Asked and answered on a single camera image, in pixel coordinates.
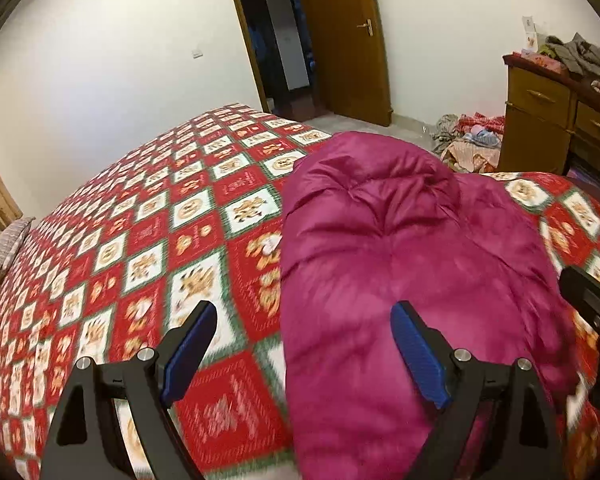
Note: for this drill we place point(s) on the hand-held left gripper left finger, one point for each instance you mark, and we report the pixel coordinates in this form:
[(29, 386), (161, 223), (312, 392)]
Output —
[(190, 355)]

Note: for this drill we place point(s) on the red patterned bedspread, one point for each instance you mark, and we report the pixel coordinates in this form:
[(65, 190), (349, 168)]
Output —
[(180, 200)]

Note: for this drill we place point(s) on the pile of clothes on floor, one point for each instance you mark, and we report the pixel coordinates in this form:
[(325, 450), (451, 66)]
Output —
[(472, 142)]

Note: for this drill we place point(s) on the paper cards on wall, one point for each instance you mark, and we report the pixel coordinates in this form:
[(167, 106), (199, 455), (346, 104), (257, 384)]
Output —
[(531, 35)]

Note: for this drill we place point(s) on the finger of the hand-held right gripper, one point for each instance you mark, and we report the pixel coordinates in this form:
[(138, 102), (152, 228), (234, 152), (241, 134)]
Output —
[(590, 292)]

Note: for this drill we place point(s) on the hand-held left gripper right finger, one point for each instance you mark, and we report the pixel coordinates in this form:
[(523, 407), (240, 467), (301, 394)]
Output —
[(420, 360)]

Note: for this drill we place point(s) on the brown wooden cabinet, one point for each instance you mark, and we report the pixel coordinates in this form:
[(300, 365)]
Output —
[(540, 120)]

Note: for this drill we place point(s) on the pile of clothes on cabinet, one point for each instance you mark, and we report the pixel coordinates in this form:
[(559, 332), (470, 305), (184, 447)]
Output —
[(580, 57)]

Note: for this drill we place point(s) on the brown wooden door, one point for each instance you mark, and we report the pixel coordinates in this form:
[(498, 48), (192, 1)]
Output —
[(345, 45)]

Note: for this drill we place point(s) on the brown door frame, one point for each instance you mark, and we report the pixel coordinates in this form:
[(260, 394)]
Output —
[(245, 35)]

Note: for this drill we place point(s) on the striped pillow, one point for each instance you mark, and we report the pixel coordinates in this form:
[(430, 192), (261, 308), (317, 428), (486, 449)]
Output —
[(7, 247)]

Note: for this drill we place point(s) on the purple down jacket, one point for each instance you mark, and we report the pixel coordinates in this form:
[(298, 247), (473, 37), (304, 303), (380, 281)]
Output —
[(405, 260)]

